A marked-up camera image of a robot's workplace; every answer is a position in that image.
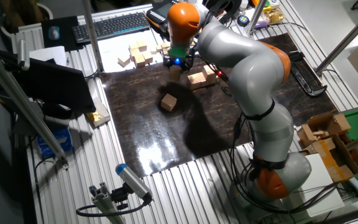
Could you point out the pile of spare wooden blocks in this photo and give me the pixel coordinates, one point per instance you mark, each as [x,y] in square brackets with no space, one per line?
[113,46]

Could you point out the gold shiny object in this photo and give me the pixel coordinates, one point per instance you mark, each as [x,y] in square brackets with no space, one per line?
[273,16]

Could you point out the small white container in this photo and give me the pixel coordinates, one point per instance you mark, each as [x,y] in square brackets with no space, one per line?
[244,4]

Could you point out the purple small object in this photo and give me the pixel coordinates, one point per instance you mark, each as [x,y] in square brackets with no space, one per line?
[261,25]

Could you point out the white flat board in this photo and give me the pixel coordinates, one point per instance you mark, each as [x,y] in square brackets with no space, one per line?
[322,193]

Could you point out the blue tissue pack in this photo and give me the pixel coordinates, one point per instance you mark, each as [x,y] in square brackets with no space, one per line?
[54,143]

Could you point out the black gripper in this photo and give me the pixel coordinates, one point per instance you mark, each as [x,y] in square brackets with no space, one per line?
[179,62]

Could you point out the dark marble pattern mat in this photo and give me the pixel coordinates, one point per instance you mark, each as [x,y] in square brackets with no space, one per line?
[141,124]

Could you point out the small red lit connector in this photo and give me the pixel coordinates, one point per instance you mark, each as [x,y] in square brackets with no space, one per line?
[219,73]

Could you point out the black round spool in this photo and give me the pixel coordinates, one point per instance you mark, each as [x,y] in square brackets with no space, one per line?
[225,6]

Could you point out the small pale wooden block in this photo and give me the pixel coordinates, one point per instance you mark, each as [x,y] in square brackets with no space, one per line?
[166,52]
[139,60]
[148,57]
[158,48]
[134,46]
[124,60]
[134,53]
[141,46]
[165,45]

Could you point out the black round puck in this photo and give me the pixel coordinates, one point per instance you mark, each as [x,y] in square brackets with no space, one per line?
[243,20]

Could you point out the silver orange robot arm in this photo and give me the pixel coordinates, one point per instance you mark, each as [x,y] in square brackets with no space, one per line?
[253,77]

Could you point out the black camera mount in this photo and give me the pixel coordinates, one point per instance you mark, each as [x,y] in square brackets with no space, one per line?
[120,197]

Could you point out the gray keypad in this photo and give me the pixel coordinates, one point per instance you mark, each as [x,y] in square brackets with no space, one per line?
[110,26]

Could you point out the green mounting plate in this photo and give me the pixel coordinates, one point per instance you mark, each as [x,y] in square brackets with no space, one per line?
[178,51]

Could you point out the brown wooden plank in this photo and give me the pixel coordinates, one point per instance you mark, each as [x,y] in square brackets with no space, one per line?
[322,146]

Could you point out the black orange teach pendant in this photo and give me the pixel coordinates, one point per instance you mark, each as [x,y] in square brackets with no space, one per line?
[158,14]

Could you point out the metal stand pole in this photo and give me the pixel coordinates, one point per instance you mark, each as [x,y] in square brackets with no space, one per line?
[346,40]

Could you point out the silver metal pole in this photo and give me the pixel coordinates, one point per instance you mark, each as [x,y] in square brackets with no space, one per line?
[92,34]
[256,15]

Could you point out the gray computer mouse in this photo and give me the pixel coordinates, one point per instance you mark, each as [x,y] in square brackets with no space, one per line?
[53,32]

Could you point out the aluminium profile bar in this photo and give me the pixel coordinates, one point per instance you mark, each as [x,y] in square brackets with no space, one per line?
[104,202]

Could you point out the black mouse pad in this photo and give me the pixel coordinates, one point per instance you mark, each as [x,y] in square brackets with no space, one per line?
[67,31]

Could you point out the silver tripod leg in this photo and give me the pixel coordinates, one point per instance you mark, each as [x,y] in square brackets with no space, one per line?
[20,102]

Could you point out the white round pot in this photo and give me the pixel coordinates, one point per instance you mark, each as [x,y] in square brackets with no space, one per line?
[47,9]

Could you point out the black flat monitor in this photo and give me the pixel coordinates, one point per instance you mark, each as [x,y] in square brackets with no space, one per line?
[57,85]

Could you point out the white flat pad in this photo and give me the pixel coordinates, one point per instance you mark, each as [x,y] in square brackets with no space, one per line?
[47,55]

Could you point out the white box yellow item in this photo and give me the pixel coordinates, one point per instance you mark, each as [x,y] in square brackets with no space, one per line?
[99,115]

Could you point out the gray depth camera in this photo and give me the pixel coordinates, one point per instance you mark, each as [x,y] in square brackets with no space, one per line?
[134,182]

